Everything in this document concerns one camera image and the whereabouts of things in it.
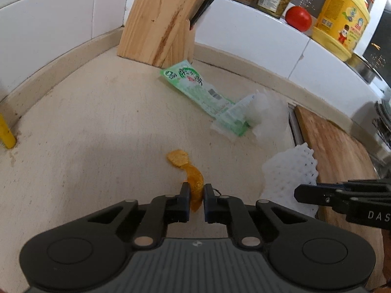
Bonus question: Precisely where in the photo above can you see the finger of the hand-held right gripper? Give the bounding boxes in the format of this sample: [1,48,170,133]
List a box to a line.
[294,184,357,218]
[316,179,391,201]

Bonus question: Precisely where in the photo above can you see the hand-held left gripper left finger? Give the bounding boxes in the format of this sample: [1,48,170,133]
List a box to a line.
[87,182,192,249]

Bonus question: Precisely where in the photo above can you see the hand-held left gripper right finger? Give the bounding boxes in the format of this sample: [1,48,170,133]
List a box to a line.
[203,183,307,249]

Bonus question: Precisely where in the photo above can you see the long orange peel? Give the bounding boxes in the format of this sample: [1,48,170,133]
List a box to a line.
[166,149,205,212]

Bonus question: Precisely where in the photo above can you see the white foam fruit net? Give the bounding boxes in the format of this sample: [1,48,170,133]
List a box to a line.
[260,144,319,216]

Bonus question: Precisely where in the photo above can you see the green snack packet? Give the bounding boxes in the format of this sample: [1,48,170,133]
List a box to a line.
[159,59,236,116]

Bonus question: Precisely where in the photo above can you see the wooden cutting board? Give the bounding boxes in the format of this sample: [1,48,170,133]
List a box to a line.
[295,105,386,231]

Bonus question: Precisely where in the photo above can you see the metal dish rack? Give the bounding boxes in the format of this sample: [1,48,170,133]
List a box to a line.
[372,98,391,153]

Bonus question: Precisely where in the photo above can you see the clear plastic wrap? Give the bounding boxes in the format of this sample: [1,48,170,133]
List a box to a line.
[244,89,290,143]

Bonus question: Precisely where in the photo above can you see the stainless steel pot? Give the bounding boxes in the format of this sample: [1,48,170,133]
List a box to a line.
[347,52,386,94]

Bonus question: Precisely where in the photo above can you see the yellow oil bottle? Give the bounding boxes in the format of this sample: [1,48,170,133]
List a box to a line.
[312,0,371,62]

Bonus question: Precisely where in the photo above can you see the red tomato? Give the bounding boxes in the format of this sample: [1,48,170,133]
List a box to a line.
[285,6,313,32]

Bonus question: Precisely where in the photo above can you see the wooden knife block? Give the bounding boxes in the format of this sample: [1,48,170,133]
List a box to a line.
[117,0,216,69]

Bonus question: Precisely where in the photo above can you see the yellow pipe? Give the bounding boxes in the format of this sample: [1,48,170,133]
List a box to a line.
[0,113,17,150]

